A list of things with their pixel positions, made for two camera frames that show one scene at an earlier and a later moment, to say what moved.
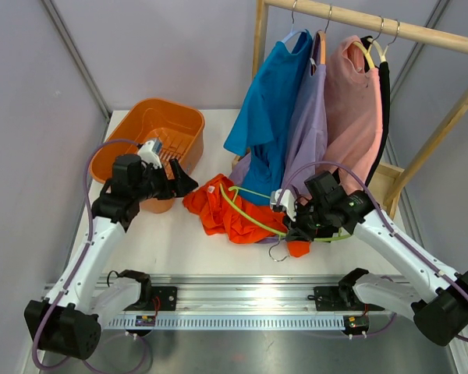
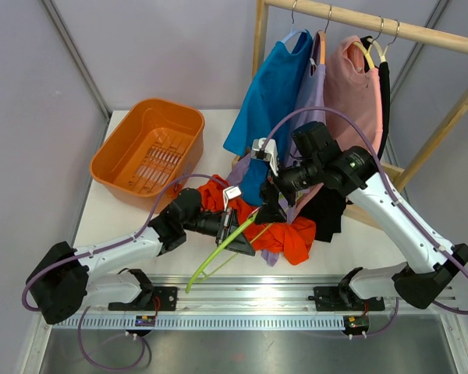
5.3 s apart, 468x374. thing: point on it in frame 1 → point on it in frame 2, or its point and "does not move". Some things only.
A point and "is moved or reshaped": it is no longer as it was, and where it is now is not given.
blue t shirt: [264, 122] does not move
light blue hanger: [293, 33] does not move
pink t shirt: [354, 112] does not move
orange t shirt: [220, 218] is moved or reshaped
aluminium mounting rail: [232, 303] does not move
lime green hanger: [274, 231] → [200, 275]
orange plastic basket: [179, 128] does not move
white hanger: [383, 51] does not move
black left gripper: [182, 184] → [229, 220]
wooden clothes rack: [395, 187] does not move
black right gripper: [295, 233] → [271, 210]
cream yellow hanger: [366, 51] does not move
